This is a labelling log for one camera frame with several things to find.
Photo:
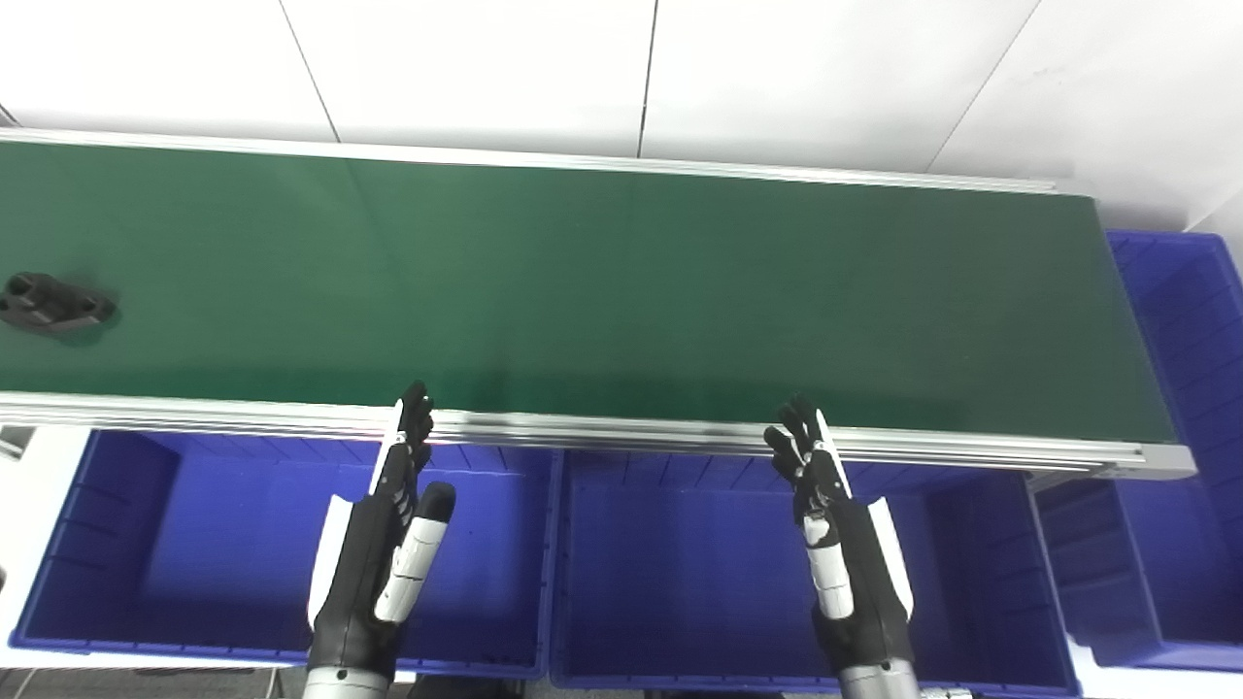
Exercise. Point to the aluminium conveyor support bracket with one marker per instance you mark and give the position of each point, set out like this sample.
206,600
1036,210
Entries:
12,443

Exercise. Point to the green conveyor belt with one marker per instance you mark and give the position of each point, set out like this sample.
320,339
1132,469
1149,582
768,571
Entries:
602,429
621,291

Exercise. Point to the blue plastic bin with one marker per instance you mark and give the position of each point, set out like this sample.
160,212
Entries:
1185,544
699,582
223,553

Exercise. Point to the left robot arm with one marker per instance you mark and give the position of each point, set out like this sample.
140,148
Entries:
345,684

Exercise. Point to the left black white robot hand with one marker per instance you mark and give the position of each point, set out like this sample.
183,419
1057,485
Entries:
359,573

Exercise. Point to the black flange part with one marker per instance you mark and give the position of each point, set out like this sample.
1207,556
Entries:
49,303

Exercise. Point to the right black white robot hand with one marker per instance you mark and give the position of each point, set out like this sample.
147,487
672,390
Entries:
864,582

